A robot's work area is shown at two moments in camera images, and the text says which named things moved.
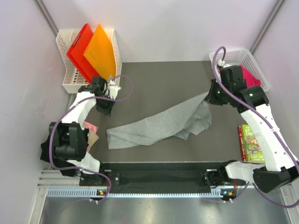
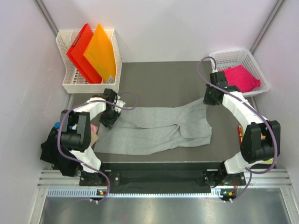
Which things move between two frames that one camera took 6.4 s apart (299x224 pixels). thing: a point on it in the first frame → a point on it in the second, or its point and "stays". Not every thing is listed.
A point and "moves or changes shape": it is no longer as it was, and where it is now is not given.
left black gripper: x=107 y=111 → x=110 y=122
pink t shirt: x=90 y=126 stays
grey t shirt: x=182 y=121 moves or changes shape
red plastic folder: x=75 y=54 stays
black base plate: x=175 y=176 stays
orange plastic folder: x=100 y=53 stays
